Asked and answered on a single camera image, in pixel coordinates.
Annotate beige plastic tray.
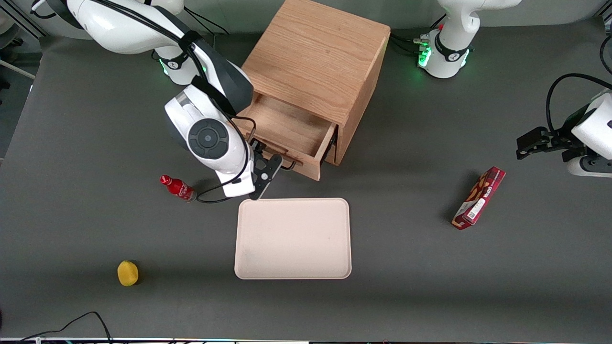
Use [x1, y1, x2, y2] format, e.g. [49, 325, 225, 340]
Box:
[234, 197, 352, 280]

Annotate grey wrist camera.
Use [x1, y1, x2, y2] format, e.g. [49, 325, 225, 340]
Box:
[568, 155, 612, 178]
[221, 176, 256, 198]

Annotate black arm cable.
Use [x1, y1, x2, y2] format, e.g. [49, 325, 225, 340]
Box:
[195, 115, 256, 204]
[546, 73, 612, 137]

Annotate small red soda bottle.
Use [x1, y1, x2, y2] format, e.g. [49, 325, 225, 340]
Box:
[159, 174, 197, 203]

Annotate black left base cables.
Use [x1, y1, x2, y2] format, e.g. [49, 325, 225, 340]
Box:
[390, 26, 431, 55]

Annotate yellow lemon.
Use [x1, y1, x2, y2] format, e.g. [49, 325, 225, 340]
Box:
[117, 260, 140, 287]

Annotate black cable at table edge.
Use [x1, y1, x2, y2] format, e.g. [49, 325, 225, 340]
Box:
[17, 312, 113, 344]

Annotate black right base cable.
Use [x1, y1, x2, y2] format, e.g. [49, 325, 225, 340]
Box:
[183, 7, 230, 36]

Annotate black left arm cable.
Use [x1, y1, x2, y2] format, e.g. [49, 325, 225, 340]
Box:
[546, 73, 612, 137]

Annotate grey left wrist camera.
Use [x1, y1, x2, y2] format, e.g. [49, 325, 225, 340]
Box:
[568, 155, 612, 178]

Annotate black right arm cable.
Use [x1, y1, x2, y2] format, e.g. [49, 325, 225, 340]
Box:
[195, 115, 256, 204]

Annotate wooden drawer with black handle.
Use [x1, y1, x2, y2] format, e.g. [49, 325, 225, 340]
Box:
[233, 93, 338, 182]

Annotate white background bar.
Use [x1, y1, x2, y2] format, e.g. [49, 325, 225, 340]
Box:
[0, 58, 36, 80]

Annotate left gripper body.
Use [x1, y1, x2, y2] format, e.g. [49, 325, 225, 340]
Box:
[572, 92, 612, 159]

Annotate black curved background cable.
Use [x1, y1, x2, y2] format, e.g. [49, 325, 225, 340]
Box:
[599, 33, 612, 76]

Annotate wooden drawer cabinet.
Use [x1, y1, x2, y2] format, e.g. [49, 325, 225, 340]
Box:
[241, 0, 391, 166]

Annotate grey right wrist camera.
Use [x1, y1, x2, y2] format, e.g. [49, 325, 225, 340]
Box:
[221, 176, 256, 198]

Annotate red snack box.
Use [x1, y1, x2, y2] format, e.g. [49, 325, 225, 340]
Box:
[451, 166, 507, 231]

